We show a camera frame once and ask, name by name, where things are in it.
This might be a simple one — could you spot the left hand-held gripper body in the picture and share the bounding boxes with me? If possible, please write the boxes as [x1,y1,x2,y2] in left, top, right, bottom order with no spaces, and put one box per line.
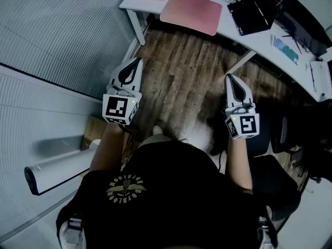
[102,83,142,126]

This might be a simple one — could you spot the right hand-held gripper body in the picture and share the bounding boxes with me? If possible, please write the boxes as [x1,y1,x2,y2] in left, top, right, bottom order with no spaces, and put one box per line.
[224,102,260,141]

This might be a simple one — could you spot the pink desk mat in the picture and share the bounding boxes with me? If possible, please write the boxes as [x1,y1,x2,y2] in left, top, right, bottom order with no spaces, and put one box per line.
[159,0,223,36]

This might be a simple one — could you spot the person's right forearm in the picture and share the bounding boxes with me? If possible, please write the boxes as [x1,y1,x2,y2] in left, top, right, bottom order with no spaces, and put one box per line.
[225,137,254,192]

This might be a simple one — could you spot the person's left forearm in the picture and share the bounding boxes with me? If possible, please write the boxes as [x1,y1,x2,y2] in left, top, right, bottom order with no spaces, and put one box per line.
[89,122,126,174]

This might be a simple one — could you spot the cardboard box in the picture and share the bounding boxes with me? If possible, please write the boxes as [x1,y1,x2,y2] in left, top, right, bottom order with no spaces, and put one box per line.
[80,116,107,151]

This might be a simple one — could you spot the white desk leg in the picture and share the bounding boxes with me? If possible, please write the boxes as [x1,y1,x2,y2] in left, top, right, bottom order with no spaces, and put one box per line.
[126,8,146,46]
[225,49,258,75]

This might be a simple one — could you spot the olive trousers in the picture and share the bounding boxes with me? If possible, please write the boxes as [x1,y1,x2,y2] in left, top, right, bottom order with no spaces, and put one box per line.
[139,134,173,150]

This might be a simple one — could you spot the blue keyboard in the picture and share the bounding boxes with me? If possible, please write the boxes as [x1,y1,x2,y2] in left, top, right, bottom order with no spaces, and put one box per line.
[271,34,300,66]

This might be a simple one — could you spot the black office chair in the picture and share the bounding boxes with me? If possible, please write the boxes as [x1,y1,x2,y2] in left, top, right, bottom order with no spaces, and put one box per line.
[248,110,303,222]

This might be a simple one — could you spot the black swivel chair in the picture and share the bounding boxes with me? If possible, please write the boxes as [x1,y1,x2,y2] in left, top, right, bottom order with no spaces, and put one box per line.
[285,97,332,184]

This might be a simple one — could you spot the black laptop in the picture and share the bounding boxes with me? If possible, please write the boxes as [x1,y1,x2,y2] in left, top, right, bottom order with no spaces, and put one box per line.
[227,0,280,37]

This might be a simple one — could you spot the white flat box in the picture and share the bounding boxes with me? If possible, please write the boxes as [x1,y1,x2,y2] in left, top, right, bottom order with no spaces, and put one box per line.
[309,60,332,96]

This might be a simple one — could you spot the white cylindrical appliance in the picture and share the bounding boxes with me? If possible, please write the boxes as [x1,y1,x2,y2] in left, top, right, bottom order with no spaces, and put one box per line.
[24,149,98,196]

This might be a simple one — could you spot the dark tilted monitor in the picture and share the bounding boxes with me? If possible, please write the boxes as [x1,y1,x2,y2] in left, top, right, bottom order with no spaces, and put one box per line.
[274,8,329,58]

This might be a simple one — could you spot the black printed t-shirt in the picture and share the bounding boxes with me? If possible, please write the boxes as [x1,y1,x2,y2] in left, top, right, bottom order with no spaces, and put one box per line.
[56,139,280,249]

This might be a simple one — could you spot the white harness strap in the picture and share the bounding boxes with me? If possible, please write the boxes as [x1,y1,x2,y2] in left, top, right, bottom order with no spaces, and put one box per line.
[257,216,276,249]
[59,213,87,249]

